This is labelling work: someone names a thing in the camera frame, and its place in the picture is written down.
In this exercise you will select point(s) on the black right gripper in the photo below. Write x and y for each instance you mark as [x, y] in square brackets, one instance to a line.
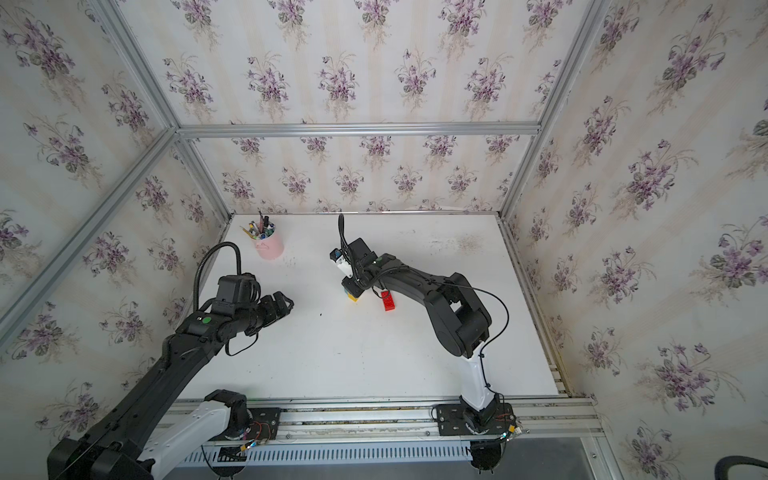
[349, 288]

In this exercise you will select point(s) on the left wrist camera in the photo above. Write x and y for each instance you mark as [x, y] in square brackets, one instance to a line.
[239, 288]

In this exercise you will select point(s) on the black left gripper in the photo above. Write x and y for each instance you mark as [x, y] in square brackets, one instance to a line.
[271, 315]

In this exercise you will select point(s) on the pens in cup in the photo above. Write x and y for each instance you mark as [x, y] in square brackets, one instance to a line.
[261, 229]

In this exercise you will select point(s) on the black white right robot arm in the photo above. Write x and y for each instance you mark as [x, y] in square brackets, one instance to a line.
[459, 319]

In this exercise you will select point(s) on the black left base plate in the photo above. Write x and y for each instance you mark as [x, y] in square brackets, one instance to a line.
[252, 427]

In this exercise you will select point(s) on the red long lego brick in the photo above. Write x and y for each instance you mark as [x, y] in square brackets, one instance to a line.
[387, 301]

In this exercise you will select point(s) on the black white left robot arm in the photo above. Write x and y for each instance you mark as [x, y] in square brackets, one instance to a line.
[119, 446]

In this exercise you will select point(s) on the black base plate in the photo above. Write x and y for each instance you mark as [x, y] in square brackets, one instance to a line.
[252, 427]
[497, 419]

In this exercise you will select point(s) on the aluminium mounting rail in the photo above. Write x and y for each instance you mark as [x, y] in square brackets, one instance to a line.
[314, 421]

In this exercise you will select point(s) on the pink pen cup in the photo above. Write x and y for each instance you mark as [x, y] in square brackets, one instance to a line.
[269, 248]

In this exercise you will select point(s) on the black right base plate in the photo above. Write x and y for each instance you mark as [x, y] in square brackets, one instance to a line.
[497, 419]

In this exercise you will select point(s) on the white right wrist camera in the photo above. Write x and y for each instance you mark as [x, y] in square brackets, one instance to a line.
[340, 259]

